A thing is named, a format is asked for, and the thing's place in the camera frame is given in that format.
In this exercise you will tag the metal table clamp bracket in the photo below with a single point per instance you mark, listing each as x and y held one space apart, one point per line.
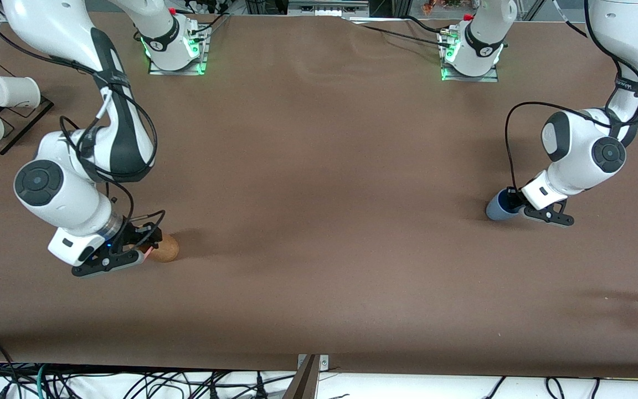
323 363

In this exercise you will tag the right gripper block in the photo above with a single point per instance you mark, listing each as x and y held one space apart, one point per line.
132 232

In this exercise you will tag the brown wooden cup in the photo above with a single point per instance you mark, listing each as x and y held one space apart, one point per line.
166 249

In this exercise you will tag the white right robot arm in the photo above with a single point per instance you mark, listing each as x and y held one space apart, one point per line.
122 138

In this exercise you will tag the dark support post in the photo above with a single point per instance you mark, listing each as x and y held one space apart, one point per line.
302 385

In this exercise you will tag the blue cup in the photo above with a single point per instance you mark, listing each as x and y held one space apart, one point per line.
497 209

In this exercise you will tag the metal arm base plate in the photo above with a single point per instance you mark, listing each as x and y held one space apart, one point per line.
493 77
204 52

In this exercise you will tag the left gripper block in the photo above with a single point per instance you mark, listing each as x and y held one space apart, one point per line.
514 195

